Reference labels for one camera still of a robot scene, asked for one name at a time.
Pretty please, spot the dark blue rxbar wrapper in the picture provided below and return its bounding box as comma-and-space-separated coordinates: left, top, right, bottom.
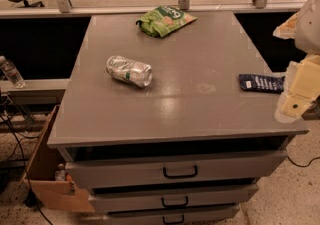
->
239, 74, 284, 94

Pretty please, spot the black floor cable left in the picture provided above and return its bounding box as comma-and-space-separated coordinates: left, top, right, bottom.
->
0, 92, 54, 225

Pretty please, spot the clear plastic water bottle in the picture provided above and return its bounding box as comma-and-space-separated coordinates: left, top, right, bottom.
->
0, 56, 25, 88

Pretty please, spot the brown cardboard box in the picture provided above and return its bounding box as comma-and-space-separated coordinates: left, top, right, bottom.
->
27, 105, 94, 213

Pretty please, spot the green snack bag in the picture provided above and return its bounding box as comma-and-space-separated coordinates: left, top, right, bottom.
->
136, 6, 197, 38

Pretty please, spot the crushed silver soda can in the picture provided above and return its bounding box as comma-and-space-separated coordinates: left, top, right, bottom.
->
106, 56, 153, 88

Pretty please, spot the grey drawer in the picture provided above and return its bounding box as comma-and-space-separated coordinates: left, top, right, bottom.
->
89, 184, 258, 213
105, 204, 239, 225
66, 150, 287, 189

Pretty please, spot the top grey drawer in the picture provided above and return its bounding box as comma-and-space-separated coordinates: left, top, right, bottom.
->
66, 150, 287, 189

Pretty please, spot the small bottle in box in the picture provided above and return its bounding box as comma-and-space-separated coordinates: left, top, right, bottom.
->
55, 163, 66, 181

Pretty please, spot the black floor cable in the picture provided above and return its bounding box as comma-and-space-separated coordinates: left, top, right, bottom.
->
286, 155, 320, 169
0, 92, 54, 225

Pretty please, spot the middle grey drawer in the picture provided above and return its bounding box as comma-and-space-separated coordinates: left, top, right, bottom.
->
89, 184, 258, 213

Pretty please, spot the black floor cable right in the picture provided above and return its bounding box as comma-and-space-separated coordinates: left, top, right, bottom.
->
286, 155, 320, 169

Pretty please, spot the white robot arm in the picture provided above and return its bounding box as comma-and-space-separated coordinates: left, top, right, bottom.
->
274, 0, 320, 123

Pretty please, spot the grey drawer cabinet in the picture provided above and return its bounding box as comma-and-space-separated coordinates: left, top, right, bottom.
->
46, 10, 310, 225

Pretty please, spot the bottom grey drawer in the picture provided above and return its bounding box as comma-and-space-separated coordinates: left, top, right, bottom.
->
105, 204, 239, 225

